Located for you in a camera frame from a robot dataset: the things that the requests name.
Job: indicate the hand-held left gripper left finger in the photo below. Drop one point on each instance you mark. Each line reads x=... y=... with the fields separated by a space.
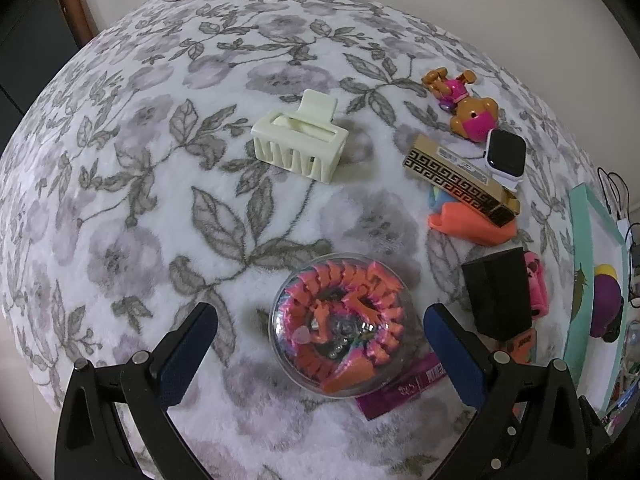
x=190 y=355

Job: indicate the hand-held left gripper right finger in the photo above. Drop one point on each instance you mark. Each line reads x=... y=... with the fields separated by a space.
x=450 y=355

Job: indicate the magenta packet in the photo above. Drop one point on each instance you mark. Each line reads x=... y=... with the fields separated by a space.
x=395 y=395

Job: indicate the black power adapter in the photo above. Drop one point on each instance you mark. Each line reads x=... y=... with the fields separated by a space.
x=495 y=290

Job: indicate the pink perforated toy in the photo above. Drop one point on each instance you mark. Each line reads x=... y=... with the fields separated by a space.
x=536 y=285

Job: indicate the clear dome with dragon toy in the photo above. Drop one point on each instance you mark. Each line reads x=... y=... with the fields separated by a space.
x=340 y=320

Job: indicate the orange and blue plastic toy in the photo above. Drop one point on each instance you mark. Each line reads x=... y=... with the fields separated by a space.
x=465 y=225

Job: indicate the gold and black patterned box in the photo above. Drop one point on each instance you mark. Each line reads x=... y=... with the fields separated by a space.
x=450 y=175

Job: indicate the small orange packet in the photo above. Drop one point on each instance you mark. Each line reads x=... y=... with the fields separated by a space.
x=522 y=347

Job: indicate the floral fleece blanket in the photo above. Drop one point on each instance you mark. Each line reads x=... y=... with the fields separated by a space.
x=150 y=210

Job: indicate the purple and yellow toy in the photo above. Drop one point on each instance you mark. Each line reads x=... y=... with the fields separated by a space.
x=607 y=305

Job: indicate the white smartwatch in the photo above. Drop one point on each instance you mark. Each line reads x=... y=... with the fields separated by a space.
x=505 y=152

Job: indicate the white charger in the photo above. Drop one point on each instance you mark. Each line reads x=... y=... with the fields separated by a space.
x=626 y=230

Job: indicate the cream hair claw clip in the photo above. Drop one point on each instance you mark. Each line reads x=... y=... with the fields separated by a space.
x=295 y=150

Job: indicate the brown bear figurine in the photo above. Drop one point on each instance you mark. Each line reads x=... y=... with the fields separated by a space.
x=470 y=120

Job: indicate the dark wooden cabinet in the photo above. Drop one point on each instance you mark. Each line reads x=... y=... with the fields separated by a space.
x=25 y=60

